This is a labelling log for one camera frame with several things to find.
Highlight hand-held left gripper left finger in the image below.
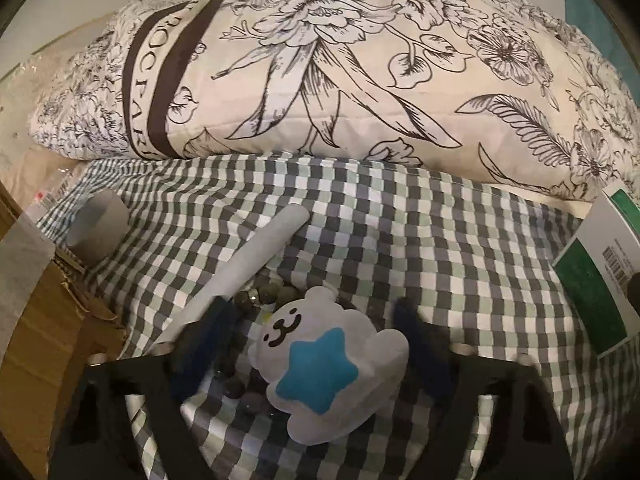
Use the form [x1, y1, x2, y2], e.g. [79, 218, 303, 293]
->
[50, 296, 242, 480]

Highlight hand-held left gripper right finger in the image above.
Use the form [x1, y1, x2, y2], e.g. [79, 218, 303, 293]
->
[392, 297, 576, 480]

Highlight floral white duvet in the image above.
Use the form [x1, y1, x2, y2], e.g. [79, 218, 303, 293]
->
[27, 0, 640, 206]

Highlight white rolled paper stick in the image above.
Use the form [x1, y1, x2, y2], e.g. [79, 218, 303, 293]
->
[155, 205, 311, 346]

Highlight green and white box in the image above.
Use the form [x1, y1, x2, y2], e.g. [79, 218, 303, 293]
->
[552, 180, 640, 358]

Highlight dark beaded bracelet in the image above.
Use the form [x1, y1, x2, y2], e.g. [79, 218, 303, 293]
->
[220, 275, 361, 411]

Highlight grey checked blanket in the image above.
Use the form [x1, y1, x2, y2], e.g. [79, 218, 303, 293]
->
[37, 152, 640, 480]

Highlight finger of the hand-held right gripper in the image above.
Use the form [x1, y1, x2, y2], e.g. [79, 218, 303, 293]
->
[626, 270, 640, 315]

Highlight grey cardboard tube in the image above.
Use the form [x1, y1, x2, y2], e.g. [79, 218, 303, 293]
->
[65, 191, 130, 263]

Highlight white plush toy blue star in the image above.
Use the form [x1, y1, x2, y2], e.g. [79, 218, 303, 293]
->
[247, 285, 411, 433]

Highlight teal curtain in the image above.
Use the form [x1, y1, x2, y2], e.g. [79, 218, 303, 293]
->
[562, 0, 640, 28]

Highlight brown cardboard box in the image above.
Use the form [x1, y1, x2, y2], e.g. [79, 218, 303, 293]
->
[0, 180, 126, 441]

